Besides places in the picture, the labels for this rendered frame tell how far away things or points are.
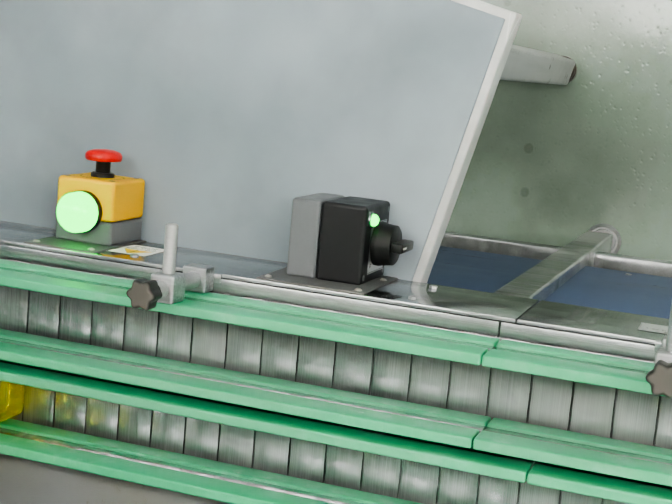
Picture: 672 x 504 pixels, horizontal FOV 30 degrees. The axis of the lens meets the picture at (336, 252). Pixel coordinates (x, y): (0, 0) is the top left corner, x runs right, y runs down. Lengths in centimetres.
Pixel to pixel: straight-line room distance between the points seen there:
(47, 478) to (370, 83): 54
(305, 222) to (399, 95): 17
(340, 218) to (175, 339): 21
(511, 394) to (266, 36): 47
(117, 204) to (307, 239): 23
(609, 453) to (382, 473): 23
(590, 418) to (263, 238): 42
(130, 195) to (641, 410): 59
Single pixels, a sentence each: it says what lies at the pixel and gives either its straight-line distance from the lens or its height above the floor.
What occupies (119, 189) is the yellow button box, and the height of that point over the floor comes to 81.
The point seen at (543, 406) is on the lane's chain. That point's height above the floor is 88.
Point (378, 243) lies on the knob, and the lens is 125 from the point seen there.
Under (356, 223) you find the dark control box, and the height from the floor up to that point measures 84.
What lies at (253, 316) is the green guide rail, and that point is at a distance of 114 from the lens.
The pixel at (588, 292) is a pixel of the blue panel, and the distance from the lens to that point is 148.
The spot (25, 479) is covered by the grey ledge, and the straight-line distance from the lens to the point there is 140.
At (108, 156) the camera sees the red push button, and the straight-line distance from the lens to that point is 138.
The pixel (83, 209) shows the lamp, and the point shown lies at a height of 85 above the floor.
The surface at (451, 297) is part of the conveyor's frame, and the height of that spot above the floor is 82.
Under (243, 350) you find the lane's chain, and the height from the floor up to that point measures 88.
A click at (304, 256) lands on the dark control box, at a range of 125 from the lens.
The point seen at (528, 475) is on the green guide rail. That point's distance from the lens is 110.
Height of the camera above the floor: 200
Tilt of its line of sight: 69 degrees down
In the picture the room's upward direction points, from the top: 108 degrees counter-clockwise
